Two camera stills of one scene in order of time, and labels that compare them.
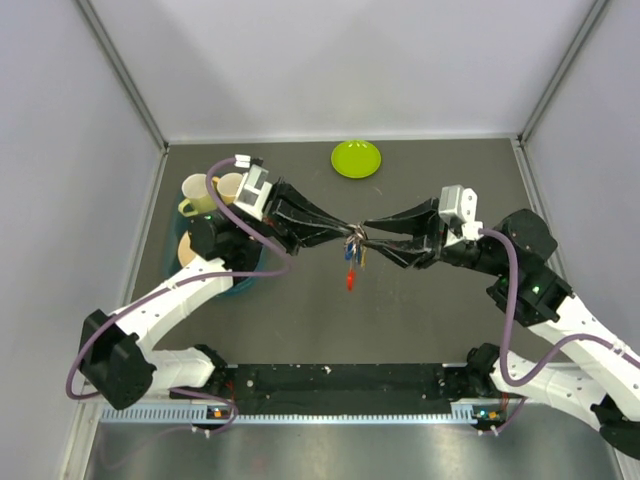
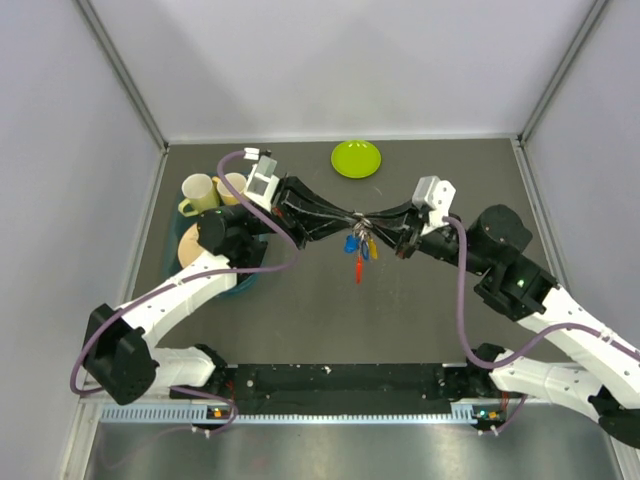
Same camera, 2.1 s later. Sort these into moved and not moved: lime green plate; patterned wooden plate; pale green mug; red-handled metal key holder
Moved: red-handled metal key holder
Not moved: pale green mug; lime green plate; patterned wooden plate
